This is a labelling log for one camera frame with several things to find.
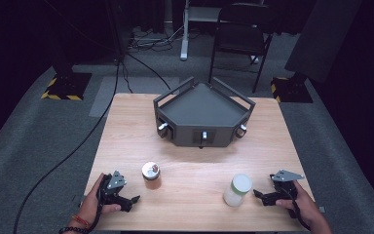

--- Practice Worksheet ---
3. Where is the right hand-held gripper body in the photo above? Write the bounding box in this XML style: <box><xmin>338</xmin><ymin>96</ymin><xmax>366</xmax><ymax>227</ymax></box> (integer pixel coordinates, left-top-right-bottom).
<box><xmin>270</xmin><ymin>169</ymin><xmax>306</xmax><ymax>201</ymax></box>

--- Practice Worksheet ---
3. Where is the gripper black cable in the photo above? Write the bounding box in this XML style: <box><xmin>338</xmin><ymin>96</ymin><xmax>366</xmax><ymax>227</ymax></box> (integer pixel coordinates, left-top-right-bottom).
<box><xmin>286</xmin><ymin>186</ymin><xmax>312</xmax><ymax>231</ymax></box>
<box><xmin>86</xmin><ymin>181</ymin><xmax>107</xmax><ymax>234</ymax></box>

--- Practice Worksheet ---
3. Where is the short black floor cable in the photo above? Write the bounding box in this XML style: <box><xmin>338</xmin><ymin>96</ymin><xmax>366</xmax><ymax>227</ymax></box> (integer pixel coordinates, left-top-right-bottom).
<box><xmin>126</xmin><ymin>52</ymin><xmax>172</xmax><ymax>91</ymax></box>

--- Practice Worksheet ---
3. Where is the person's left hand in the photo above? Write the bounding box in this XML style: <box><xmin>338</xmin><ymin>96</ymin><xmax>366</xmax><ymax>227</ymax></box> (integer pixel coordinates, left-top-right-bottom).
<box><xmin>77</xmin><ymin>173</ymin><xmax>122</xmax><ymax>225</ymax></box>

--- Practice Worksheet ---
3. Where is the red string bracelet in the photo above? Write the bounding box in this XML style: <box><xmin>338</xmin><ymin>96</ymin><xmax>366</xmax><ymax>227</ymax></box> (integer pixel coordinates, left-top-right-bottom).
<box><xmin>71</xmin><ymin>214</ymin><xmax>92</xmax><ymax>229</ymax></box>

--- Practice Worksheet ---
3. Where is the black stand base striped tape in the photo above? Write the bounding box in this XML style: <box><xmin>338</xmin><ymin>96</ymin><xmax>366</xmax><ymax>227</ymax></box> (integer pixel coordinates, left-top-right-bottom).
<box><xmin>270</xmin><ymin>76</ymin><xmax>314</xmax><ymax>104</ymax></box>
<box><xmin>40</xmin><ymin>72</ymin><xmax>93</xmax><ymax>101</ymax></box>

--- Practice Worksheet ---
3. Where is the dark grey leaning panel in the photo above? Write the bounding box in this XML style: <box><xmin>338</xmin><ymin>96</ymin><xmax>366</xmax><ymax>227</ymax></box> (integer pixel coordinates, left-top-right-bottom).
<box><xmin>283</xmin><ymin>0</ymin><xmax>363</xmax><ymax>84</ymax></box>

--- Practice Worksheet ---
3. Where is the white desk leg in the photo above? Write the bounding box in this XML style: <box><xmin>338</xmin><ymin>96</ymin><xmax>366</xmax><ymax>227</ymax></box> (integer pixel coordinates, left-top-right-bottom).
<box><xmin>179</xmin><ymin>0</ymin><xmax>193</xmax><ymax>62</ymax></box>

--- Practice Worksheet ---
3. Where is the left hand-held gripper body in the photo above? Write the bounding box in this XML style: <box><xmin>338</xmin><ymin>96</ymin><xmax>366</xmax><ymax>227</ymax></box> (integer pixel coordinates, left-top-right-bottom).
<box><xmin>99</xmin><ymin>170</ymin><xmax>128</xmax><ymax>206</ymax></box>

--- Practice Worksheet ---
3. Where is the white jar green band lid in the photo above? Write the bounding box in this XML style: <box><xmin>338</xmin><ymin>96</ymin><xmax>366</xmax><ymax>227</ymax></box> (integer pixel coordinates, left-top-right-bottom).
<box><xmin>222</xmin><ymin>173</ymin><xmax>253</xmax><ymax>208</ymax></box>

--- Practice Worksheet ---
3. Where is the red sauce jar silver lid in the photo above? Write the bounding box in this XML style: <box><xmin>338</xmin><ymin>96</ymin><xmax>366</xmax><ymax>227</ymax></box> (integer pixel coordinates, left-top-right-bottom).
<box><xmin>141</xmin><ymin>161</ymin><xmax>163</xmax><ymax>191</ymax></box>

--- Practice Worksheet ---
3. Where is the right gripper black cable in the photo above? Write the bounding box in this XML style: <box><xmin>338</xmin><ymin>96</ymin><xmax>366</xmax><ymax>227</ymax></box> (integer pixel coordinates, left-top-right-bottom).
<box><xmin>286</xmin><ymin>186</ymin><xmax>312</xmax><ymax>231</ymax></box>

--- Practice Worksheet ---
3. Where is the black bead bracelet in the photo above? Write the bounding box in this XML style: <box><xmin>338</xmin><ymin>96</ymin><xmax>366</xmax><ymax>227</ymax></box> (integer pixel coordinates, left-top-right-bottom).
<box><xmin>57</xmin><ymin>225</ymin><xmax>91</xmax><ymax>234</ymax></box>

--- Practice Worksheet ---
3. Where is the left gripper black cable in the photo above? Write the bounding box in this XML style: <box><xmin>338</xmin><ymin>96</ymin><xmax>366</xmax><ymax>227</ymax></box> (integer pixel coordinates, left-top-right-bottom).
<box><xmin>86</xmin><ymin>181</ymin><xmax>107</xmax><ymax>234</ymax></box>

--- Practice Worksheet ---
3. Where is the long black floor cable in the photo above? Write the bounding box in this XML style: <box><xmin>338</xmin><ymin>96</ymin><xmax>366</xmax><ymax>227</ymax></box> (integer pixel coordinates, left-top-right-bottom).
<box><xmin>13</xmin><ymin>57</ymin><xmax>122</xmax><ymax>234</ymax></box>

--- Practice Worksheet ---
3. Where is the black folding chair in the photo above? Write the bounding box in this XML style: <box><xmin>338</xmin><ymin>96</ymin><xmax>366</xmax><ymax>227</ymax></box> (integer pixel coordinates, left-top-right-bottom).
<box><xmin>207</xmin><ymin>2</ymin><xmax>275</xmax><ymax>95</ymax></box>

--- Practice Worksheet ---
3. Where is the tangle of floor cables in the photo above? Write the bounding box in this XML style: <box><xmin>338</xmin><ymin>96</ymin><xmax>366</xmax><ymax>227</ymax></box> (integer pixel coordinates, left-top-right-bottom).
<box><xmin>127</xmin><ymin>27</ymin><xmax>184</xmax><ymax>54</ymax></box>

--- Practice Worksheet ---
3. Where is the person's right hand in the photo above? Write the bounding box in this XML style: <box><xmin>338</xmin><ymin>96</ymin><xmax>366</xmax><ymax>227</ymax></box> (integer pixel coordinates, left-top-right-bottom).
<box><xmin>276</xmin><ymin>180</ymin><xmax>326</xmax><ymax>230</ymax></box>

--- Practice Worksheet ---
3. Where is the dark grey corner shelf rack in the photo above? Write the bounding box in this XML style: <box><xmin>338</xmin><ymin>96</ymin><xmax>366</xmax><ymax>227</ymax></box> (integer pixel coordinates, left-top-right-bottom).
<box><xmin>153</xmin><ymin>76</ymin><xmax>257</xmax><ymax>150</ymax></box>

